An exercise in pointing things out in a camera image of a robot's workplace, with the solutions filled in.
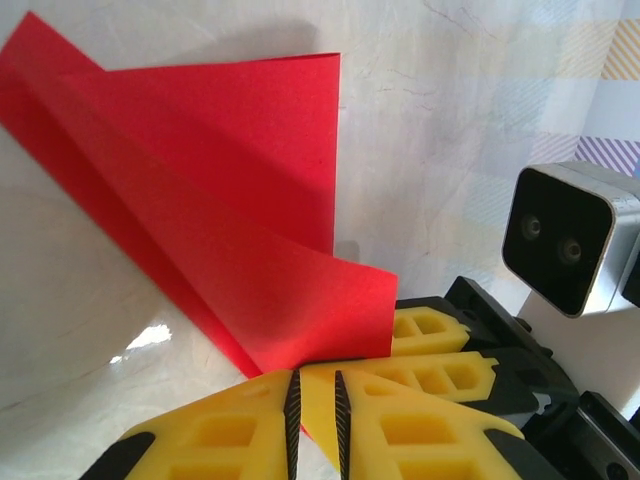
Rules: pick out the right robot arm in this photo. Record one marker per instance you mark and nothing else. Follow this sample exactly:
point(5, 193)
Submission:
point(595, 350)

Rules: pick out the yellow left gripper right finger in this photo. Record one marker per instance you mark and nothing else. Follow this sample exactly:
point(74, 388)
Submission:
point(365, 450)

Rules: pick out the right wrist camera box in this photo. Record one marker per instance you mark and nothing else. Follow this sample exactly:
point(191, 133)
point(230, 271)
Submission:
point(555, 240)

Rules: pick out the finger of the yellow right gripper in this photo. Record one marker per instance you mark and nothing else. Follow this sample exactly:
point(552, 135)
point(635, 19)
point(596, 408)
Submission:
point(320, 400)
point(457, 337)

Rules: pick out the red paper sheet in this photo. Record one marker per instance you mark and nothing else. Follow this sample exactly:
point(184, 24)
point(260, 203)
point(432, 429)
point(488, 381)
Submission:
point(200, 175)

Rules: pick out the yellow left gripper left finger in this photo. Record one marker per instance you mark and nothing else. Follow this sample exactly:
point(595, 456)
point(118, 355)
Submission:
point(165, 447)

